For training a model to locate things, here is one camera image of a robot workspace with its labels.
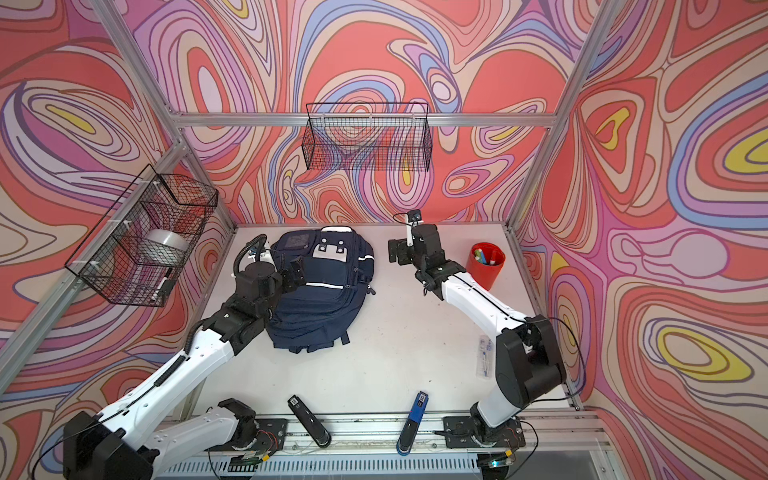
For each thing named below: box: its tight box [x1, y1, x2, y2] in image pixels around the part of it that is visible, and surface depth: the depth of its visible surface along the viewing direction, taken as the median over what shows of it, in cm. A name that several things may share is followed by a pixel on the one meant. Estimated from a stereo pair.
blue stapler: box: [396, 391, 429, 456], surface depth 75 cm
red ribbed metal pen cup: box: [467, 242, 506, 291], surface depth 97 cm
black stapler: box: [287, 394, 332, 448], surface depth 76 cm
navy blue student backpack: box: [269, 226, 376, 353], surface depth 90 cm
